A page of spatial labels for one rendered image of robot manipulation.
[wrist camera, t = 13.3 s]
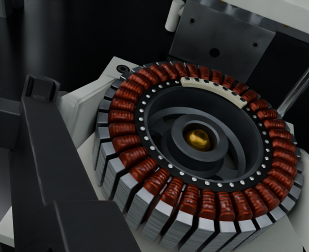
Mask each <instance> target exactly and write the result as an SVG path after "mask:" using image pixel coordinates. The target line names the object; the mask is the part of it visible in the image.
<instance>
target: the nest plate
mask: <svg viewBox="0 0 309 252"><path fill-rule="evenodd" d="M136 67H139V65H137V64H134V63H131V62H129V61H126V60H123V59H121V58H118V57H116V56H114V57H113V58H112V60H111V61H110V63H109V64H108V65H107V67H106V68H105V70H104V71H103V73H102V74H101V76H100V77H99V79H100V78H102V77H104V76H106V75H109V76H112V77H115V78H116V79H120V76H121V75H122V74H124V73H125V72H127V71H128V72H130V73H131V69H133V68H136ZM175 120H176V119H168V120H164V122H165V123H166V124H167V125H169V126H172V124H173V122H174V121H175ZM286 124H287V125H288V127H289V128H290V133H291V134H293V135H294V125H293V124H291V123H289V122H286ZM94 136H95V132H94V133H93V134H92V135H91V136H90V137H89V138H88V139H87V140H86V141H85V142H84V143H83V144H82V145H81V146H80V147H79V148H78V149H77V152H78V154H79V157H80V159H81V161H82V164H83V166H84V168H85V170H86V173H87V175H88V177H89V179H90V182H91V184H92V186H93V189H94V191H95V193H96V195H97V198H98V200H99V201H106V199H105V197H104V195H103V193H102V187H103V186H99V185H98V182H97V180H96V176H95V174H96V170H94V168H93V155H92V152H93V143H94ZM150 137H151V139H152V141H153V142H154V144H155V146H156V147H157V149H158V150H159V151H160V148H161V143H160V141H159V139H158V138H156V137H155V136H153V135H150ZM223 163H224V164H225V166H226V167H228V168H229V169H231V170H235V163H234V159H233V156H232V153H231V151H230V149H229V148H228V151H227V153H226V154H225V156H224V162H223ZM146 222H147V221H146V220H145V221H144V222H143V224H141V225H140V226H139V227H138V229H137V230H136V231H134V230H133V229H132V228H131V227H129V228H130V230H131V232H132V234H133V236H134V238H135V240H136V242H137V244H138V246H139V248H140V250H141V252H178V247H179V243H178V244H177V245H176V246H175V248H174V249H173V250H171V249H168V248H165V247H162V246H160V245H159V241H160V239H161V236H160V235H161V231H162V230H161V231H160V233H159V234H158V236H157V237H156V239H155V240H154V242H152V241H150V240H148V239H146V238H145V237H143V236H142V235H141V232H142V230H143V228H144V226H145V223H146ZM0 242H1V243H3V244H6V245H9V246H11V247H15V243H14V228H13V214H12V206H11V207H10V209H9V210H8V212H7V213H6V215H5V216H4V217H3V219H2V220H1V222H0ZM230 252H303V245H302V243H301V241H300V239H299V237H298V235H297V234H296V232H295V230H294V228H293V226H292V224H291V222H290V220H289V219H288V217H287V215H285V216H284V217H283V218H282V219H280V220H279V221H278V222H276V223H275V224H274V225H273V226H271V227H270V228H269V229H267V230H266V231H265V232H263V233H262V234H261V235H260V236H258V237H257V238H256V239H254V240H253V241H252V242H250V243H248V244H247V245H245V246H244V247H242V248H240V249H237V250H235V251H234V250H233V249H232V250H231V251H230Z"/></svg>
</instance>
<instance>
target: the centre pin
mask: <svg viewBox="0 0 309 252"><path fill-rule="evenodd" d="M182 135H183V138H184V140H185V141H186V143H187V144H188V145H189V146H190V147H192V148H193V149H195V150H198V151H201V152H209V151H212V144H211V142H210V139H209V136H208V134H207V133H206V132H205V131H203V130H201V129H195V130H190V131H186V132H184V133H183V134H182Z"/></svg>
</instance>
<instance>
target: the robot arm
mask: <svg viewBox="0 0 309 252"><path fill-rule="evenodd" d="M115 80H116V77H113V76H110V75H106V76H104V77H102V78H100V79H97V80H95V81H93V82H91V83H89V84H87V85H85V86H83V87H81V88H79V89H76V90H74V91H72V92H70V93H69V92H66V91H59V89H60V86H61V84H60V83H59V82H58V81H56V80H55V79H52V78H50V77H47V76H43V75H38V74H27V75H26V78H25V83H24V87H23V92H22V96H21V100H20V102H19V101H13V100H9V99H5V98H1V97H0V148H5V149H9V153H8V162H9V177H10V191H11V206H12V221H13V235H14V250H15V252H142V251H141V249H140V248H139V246H138V244H137V242H136V240H135V238H134V236H133V234H132V232H131V230H130V228H129V226H128V224H127V222H126V220H125V218H124V216H123V214H122V212H121V210H120V208H119V206H118V205H117V204H116V203H115V201H111V200H99V199H98V197H97V195H96V192H95V190H94V188H93V186H92V183H91V181H90V179H89V177H88V174H87V172H86V170H85V167H84V165H83V163H82V161H81V158H80V156H79V154H78V152H77V149H78V148H79V147H80V146H81V145H82V144H83V143H84V142H85V141H86V140H87V139H88V138H89V137H90V136H91V135H92V134H93V133H94V132H95V130H96V124H97V118H98V112H99V106H100V103H101V100H102V99H104V96H105V94H106V92H107V90H108V89H109V88H111V84H112V83H113V82H114V81H115ZM0 91H1V88H0ZM299 150H300V153H301V157H302V158H301V159H300V160H299V161H302V164H303V172H302V173H301V175H303V185H302V187H300V189H301V193H300V195H299V198H298V199H297V200H296V201H295V205H294V206H293V208H292V209H291V210H290V211H289V212H288V213H287V214H286V215H287V217H288V219H289V221H290V223H291V225H292V226H293V228H294V230H295V232H296V234H297V236H298V238H299V240H300V241H301V243H302V245H303V247H304V249H305V251H306V252H309V154H308V153H307V152H306V151H305V150H304V149H301V148H299Z"/></svg>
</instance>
